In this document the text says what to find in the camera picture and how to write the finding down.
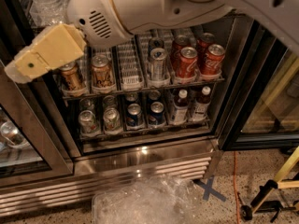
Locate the red cola can front left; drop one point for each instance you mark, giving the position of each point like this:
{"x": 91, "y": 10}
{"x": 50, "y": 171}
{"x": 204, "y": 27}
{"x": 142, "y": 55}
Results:
{"x": 187, "y": 60}

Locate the clear plastic bin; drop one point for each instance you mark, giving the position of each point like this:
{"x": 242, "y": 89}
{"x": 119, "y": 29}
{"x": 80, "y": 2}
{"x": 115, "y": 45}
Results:
{"x": 158, "y": 200}

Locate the wire shelf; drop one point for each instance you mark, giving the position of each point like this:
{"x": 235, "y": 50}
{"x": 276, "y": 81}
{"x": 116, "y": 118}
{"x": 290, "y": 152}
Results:
{"x": 165, "y": 129}
{"x": 200, "y": 82}

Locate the pepsi can back right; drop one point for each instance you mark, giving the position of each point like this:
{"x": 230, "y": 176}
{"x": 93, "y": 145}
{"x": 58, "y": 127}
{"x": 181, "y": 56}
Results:
{"x": 153, "y": 96}

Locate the bottom wire shelf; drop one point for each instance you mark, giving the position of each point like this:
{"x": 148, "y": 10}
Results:
{"x": 165, "y": 129}

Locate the blue pepsi can front left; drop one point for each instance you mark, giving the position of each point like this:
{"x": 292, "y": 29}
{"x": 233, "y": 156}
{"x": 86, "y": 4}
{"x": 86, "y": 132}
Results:
{"x": 134, "y": 116}

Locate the yellow black wheeled stand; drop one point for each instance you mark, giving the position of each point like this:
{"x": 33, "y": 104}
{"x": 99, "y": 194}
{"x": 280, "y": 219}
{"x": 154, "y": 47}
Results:
{"x": 260, "y": 204}

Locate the silver can back left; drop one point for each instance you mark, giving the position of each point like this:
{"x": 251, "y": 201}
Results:
{"x": 87, "y": 104}

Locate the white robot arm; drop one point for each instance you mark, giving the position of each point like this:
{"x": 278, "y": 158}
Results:
{"x": 106, "y": 23}

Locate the gold can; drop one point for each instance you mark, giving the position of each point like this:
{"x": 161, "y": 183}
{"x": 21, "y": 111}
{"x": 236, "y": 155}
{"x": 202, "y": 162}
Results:
{"x": 102, "y": 71}
{"x": 72, "y": 77}

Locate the silver green can front left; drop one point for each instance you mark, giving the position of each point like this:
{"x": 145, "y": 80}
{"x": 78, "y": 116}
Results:
{"x": 87, "y": 121}

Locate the blue tape cross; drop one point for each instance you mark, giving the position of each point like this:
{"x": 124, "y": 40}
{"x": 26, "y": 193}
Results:
{"x": 208, "y": 189}

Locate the red cola can back right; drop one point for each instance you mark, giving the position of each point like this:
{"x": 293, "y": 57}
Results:
{"x": 203, "y": 42}

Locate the silver blue can back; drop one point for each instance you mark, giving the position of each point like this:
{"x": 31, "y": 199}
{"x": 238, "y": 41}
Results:
{"x": 155, "y": 42}

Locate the black fridge right door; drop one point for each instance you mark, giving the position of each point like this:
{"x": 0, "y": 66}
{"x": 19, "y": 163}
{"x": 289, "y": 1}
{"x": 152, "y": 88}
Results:
{"x": 260, "y": 108}

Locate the red cola can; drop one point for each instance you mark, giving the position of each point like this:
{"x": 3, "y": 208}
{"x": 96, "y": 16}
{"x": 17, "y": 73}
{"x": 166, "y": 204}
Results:
{"x": 179, "y": 42}
{"x": 213, "y": 58}
{"x": 187, "y": 60}
{"x": 203, "y": 42}

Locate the red cola can back left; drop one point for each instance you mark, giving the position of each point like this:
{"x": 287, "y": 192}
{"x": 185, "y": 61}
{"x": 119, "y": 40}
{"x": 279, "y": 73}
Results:
{"x": 179, "y": 42}

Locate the silver green can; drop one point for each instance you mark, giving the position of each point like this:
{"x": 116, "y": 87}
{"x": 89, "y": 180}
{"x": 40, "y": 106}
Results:
{"x": 112, "y": 119}
{"x": 87, "y": 121}

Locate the gold can far left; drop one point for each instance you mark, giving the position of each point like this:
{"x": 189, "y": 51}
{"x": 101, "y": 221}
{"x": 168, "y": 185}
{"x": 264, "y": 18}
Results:
{"x": 72, "y": 77}

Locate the brown bottle white cap right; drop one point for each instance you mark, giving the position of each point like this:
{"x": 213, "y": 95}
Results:
{"x": 200, "y": 104}

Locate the middle wire shelf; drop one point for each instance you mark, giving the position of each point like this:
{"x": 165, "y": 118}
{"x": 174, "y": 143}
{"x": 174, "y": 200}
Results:
{"x": 200, "y": 82}

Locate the pepsi can back left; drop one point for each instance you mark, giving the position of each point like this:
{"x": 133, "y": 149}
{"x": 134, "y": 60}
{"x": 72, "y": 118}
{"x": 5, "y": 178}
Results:
{"x": 132, "y": 98}

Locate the can behind left glass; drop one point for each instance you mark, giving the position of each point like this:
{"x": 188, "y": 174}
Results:
{"x": 12, "y": 134}

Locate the red cola can front right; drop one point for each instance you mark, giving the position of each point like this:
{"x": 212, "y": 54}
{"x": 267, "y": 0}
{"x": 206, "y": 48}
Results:
{"x": 213, "y": 58}

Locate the blue pepsi can front right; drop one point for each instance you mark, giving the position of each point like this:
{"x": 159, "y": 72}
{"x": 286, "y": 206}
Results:
{"x": 156, "y": 113}

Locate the steel fridge left door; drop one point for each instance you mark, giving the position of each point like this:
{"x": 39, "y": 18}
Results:
{"x": 45, "y": 156}

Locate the brown bottle white cap left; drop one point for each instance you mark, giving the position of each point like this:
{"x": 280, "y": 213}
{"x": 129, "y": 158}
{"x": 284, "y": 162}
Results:
{"x": 180, "y": 107}

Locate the steel fridge base grille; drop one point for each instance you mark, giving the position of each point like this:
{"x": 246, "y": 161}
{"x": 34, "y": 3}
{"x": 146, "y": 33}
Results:
{"x": 193, "y": 159}

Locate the brown bottle white cap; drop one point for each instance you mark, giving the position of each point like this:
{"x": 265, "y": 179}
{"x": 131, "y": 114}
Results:
{"x": 180, "y": 107}
{"x": 200, "y": 104}

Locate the blue pepsi can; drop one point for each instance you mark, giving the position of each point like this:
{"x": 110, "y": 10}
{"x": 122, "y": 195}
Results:
{"x": 134, "y": 116}
{"x": 156, "y": 113}

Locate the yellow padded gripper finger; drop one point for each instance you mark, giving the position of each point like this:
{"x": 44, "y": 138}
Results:
{"x": 54, "y": 47}

